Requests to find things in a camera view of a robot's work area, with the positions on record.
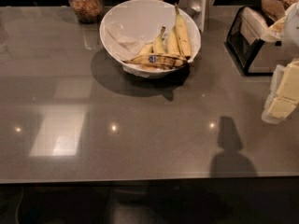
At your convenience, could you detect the glass jar with brown cereal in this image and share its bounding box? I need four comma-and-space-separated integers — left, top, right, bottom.
68, 0, 105, 23

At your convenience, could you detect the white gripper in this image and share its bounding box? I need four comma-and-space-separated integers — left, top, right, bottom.
261, 2, 299, 103

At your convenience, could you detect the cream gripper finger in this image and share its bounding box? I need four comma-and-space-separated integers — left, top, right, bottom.
261, 97, 297, 124

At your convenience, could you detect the short banana stub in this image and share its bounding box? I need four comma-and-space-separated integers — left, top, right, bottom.
138, 43, 152, 55

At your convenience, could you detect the dark spotted banana with sticker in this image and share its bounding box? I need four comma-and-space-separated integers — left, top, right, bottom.
124, 53, 187, 68

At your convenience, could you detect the long yellow banana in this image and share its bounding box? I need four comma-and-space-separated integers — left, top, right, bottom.
175, 5, 192, 59

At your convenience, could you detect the middle yellow banana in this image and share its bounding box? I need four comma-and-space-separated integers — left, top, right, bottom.
166, 28, 180, 56

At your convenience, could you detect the white bowl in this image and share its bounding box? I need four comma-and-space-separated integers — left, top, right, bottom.
99, 0, 201, 78

